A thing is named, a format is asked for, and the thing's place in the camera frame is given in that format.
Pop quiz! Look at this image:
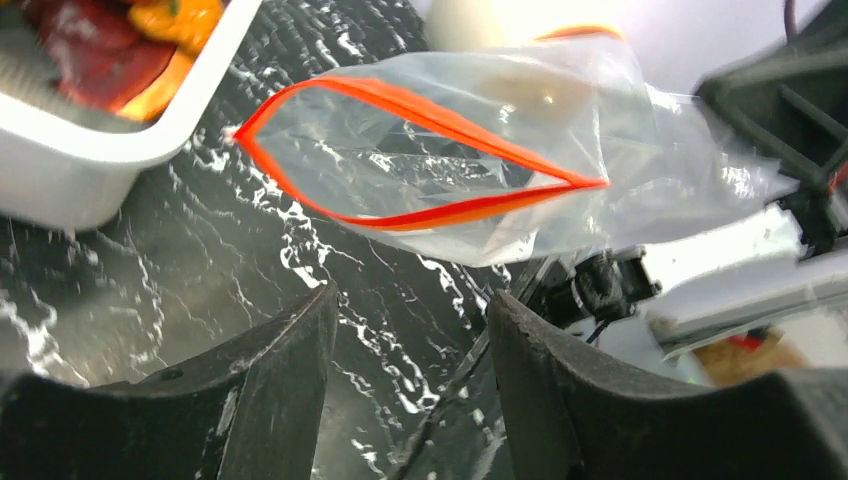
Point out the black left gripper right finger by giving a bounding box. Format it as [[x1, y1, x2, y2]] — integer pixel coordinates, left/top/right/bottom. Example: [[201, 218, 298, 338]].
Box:
[[488, 291, 847, 479]]

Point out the cardboard box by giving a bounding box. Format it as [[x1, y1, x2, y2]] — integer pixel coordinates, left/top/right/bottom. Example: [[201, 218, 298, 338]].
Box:
[[693, 329, 810, 387]]

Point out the dark red toy meat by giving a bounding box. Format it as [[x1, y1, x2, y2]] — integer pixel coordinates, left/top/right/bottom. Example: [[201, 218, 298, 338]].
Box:
[[21, 1, 176, 113]]

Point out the white cylindrical drum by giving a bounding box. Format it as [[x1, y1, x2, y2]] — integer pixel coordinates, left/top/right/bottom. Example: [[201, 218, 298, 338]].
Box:
[[424, 0, 625, 51]]

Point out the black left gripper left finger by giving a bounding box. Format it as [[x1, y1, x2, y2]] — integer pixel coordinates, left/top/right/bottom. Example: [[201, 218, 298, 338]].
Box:
[[1, 284, 338, 479]]

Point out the white plastic food bin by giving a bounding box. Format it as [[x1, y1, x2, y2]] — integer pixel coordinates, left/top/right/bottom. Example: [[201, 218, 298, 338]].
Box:
[[1, 1, 260, 231]]

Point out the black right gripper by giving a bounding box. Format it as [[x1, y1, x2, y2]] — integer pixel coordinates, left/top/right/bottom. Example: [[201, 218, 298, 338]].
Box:
[[695, 1, 847, 257]]

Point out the clear zip top bag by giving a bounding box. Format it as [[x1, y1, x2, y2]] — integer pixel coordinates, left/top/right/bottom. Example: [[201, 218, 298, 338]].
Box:
[[235, 31, 791, 267]]

